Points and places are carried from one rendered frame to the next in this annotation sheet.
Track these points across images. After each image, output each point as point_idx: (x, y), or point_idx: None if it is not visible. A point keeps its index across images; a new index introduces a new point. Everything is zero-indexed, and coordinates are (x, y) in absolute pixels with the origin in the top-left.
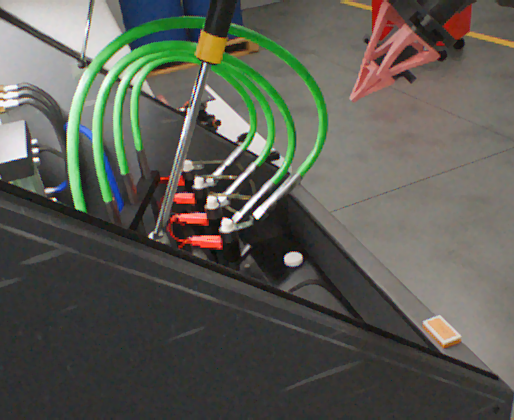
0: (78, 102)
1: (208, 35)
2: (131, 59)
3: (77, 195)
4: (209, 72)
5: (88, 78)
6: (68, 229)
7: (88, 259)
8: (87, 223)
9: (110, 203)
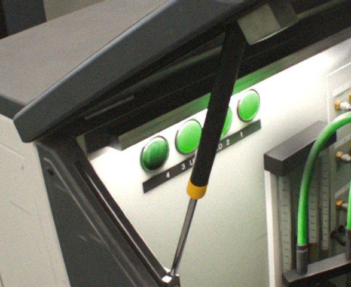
0: (316, 143)
1: (189, 179)
2: None
3: (299, 210)
4: (194, 200)
5: (326, 130)
6: (106, 234)
7: (112, 256)
8: (124, 238)
9: (348, 230)
